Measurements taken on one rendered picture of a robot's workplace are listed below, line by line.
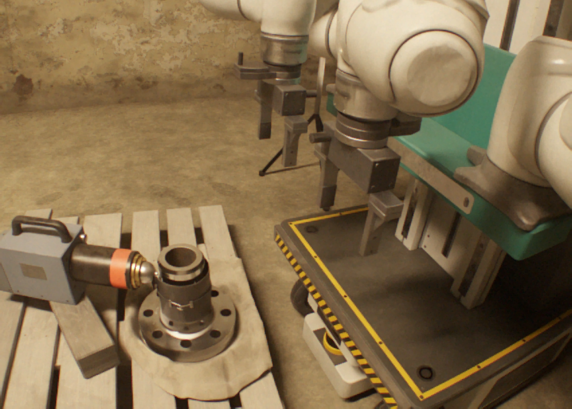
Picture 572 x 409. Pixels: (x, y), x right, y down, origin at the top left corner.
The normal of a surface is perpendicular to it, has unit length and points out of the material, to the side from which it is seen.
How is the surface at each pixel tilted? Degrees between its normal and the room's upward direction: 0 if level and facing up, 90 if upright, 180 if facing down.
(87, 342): 0
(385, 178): 90
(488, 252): 90
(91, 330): 0
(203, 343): 0
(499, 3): 90
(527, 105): 82
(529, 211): 15
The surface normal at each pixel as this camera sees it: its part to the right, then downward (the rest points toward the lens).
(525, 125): -1.00, -0.01
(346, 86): -0.78, 0.27
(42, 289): -0.04, 0.51
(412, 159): -0.91, 0.15
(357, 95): -0.47, 0.43
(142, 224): 0.07, -0.85
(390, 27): -0.74, -0.27
